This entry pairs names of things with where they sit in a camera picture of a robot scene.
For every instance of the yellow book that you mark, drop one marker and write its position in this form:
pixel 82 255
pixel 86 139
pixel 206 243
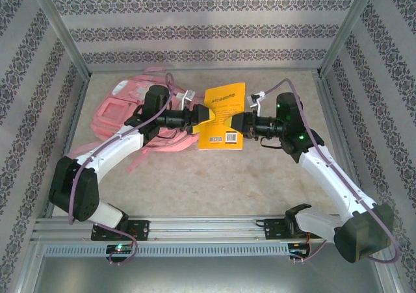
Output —
pixel 224 98

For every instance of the pink backpack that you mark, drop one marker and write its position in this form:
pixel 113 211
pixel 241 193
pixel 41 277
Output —
pixel 110 111

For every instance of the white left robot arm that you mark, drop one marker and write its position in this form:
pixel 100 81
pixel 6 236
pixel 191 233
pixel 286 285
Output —
pixel 110 150

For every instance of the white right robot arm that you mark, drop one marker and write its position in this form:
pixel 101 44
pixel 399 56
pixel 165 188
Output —
pixel 331 179

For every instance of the right controller board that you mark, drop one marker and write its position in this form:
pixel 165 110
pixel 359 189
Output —
pixel 299 249

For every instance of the controller board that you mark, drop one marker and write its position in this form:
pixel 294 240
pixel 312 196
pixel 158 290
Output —
pixel 299 249
pixel 120 249

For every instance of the left controller board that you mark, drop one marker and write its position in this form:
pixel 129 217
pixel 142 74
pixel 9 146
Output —
pixel 120 249

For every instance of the grey metal panel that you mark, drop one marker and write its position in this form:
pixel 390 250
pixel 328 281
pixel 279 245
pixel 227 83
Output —
pixel 208 273

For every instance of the aluminium side rail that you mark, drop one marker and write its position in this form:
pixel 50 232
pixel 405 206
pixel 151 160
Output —
pixel 336 127

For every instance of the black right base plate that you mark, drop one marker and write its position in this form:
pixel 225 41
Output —
pixel 274 229

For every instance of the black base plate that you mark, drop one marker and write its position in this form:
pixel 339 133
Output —
pixel 139 229
pixel 274 229

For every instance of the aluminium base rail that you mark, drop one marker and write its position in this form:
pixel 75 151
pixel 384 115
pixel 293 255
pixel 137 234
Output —
pixel 208 228

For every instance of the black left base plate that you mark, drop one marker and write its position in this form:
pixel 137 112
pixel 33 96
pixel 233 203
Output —
pixel 139 229

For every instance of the aluminium frame post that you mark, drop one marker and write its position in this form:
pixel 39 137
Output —
pixel 349 26
pixel 60 26

